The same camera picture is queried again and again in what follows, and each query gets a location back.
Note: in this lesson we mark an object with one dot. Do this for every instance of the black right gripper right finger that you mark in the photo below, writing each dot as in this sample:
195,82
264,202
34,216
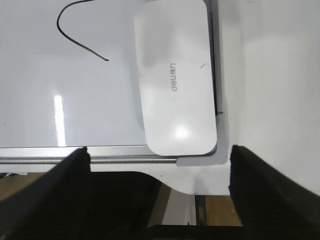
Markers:
271,206

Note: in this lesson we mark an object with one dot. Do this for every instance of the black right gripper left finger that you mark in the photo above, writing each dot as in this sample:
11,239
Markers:
53,206

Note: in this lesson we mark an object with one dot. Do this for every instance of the white rectangular board eraser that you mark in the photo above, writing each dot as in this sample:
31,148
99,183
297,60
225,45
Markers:
174,68

